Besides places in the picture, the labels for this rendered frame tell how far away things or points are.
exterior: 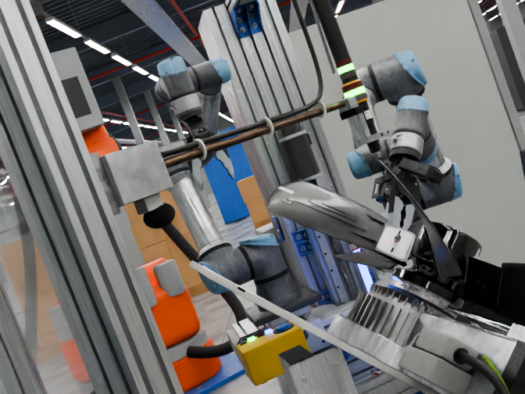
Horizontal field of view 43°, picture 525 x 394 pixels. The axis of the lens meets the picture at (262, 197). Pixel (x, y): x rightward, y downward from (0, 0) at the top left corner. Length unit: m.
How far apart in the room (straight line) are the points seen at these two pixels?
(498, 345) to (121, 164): 0.58
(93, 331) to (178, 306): 4.39
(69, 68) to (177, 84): 3.56
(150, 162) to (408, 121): 0.82
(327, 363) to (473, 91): 2.60
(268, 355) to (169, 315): 3.59
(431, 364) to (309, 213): 0.43
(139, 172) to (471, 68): 2.88
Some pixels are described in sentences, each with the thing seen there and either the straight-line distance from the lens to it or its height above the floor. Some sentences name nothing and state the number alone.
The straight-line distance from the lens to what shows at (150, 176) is 0.93.
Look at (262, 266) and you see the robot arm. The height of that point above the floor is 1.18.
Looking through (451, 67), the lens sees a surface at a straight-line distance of 3.59.
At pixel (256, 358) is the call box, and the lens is 1.69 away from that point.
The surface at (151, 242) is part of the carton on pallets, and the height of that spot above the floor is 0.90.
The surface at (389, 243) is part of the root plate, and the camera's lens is 1.34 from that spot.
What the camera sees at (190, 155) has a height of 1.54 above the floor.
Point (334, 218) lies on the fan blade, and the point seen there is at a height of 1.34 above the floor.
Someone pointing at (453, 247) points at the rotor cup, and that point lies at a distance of 1.31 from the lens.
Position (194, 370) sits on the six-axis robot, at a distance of 5.28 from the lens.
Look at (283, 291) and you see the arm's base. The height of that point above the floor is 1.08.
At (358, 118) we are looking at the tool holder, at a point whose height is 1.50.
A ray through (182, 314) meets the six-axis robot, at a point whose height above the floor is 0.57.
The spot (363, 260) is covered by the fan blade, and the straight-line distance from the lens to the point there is 1.55.
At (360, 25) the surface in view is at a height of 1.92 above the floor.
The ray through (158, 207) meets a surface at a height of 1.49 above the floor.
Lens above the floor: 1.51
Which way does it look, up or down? 3 degrees down
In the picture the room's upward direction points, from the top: 21 degrees counter-clockwise
